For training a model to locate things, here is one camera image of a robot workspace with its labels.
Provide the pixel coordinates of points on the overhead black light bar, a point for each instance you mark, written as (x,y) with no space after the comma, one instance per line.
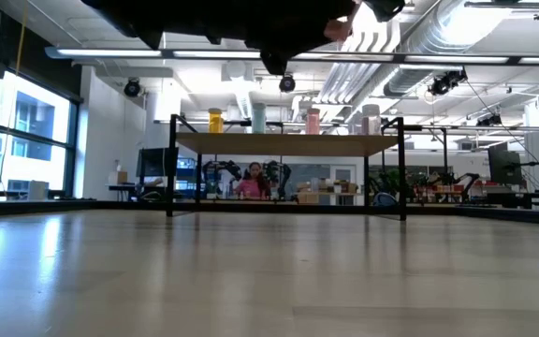
(110,53)

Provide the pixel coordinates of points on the large black-framed window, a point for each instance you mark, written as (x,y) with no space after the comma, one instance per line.
(35,117)

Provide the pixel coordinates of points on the white background box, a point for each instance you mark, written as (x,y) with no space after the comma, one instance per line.
(38,190)

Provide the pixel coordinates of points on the blue grey dome object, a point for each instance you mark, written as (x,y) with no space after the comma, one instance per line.
(385,200)

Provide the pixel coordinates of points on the black ceiling spotlight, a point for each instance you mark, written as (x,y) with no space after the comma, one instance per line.
(447,82)
(287,83)
(132,87)

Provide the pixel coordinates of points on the silver ventilation duct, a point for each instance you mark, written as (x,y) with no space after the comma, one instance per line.
(438,37)

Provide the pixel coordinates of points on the wooden shelf black metal frame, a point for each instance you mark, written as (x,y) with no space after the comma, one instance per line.
(274,144)

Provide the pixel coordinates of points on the black aluminium table frame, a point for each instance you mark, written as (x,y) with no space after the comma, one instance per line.
(124,205)

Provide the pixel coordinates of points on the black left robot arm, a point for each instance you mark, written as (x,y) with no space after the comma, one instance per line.
(157,19)

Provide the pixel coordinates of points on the black background robot arm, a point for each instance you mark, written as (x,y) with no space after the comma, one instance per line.
(279,173)
(220,171)
(459,180)

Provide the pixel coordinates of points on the small cardboard box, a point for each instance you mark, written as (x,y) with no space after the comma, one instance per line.
(119,177)

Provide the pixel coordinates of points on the black computer monitor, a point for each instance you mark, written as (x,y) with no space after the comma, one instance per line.
(157,161)

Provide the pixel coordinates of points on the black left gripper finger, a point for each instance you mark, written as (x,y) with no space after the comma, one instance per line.
(316,14)

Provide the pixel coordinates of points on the black desk monitor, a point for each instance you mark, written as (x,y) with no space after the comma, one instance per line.
(505,166)

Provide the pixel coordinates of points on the tan cardboard boxes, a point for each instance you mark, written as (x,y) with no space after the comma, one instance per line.
(308,197)

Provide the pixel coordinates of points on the person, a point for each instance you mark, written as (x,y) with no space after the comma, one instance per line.
(252,185)

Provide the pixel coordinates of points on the green medicine bottle white cap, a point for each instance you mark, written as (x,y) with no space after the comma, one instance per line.
(258,119)

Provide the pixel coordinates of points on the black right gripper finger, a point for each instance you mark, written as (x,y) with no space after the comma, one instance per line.
(384,8)

